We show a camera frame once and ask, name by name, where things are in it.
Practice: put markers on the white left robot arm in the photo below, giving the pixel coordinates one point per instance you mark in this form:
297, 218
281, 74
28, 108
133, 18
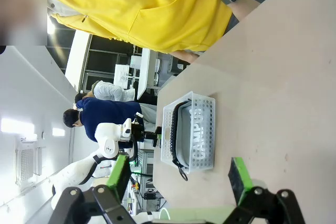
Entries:
107, 134

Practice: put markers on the small ceiling light panel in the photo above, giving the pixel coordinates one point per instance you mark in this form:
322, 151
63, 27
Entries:
58, 132

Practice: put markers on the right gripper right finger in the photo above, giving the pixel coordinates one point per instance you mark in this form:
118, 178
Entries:
262, 208

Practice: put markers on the ceiling air conditioner unit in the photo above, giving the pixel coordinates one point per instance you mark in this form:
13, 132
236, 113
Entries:
26, 161

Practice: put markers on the person in light grey top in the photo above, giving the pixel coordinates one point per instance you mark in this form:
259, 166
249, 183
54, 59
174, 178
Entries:
107, 90

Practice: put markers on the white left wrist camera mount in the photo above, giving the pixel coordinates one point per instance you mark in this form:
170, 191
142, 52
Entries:
139, 115

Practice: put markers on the person in blue top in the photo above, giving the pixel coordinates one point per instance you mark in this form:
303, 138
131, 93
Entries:
110, 113

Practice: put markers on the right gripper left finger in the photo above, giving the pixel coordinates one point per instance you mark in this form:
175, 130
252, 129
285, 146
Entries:
86, 208

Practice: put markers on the large ceiling light panel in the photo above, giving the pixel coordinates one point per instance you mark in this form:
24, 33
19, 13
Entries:
17, 125

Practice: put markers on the grey pouch with black zipper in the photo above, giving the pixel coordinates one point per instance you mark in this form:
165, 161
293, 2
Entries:
183, 129

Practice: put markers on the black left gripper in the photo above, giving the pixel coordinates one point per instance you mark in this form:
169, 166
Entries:
139, 136

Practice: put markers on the black electronics box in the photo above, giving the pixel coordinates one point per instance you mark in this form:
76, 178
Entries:
150, 196

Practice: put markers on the person's left hand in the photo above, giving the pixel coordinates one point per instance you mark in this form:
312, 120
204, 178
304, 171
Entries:
246, 7

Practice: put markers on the white perforated plastic basket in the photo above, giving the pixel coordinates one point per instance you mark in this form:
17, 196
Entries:
168, 153

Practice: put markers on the blurred person head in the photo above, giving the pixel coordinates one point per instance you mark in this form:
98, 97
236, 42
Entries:
23, 11

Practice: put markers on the person's right hand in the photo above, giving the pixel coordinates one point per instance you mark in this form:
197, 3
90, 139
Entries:
186, 56

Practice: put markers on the person in yellow hoodie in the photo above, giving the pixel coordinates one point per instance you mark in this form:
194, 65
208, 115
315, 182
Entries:
147, 3

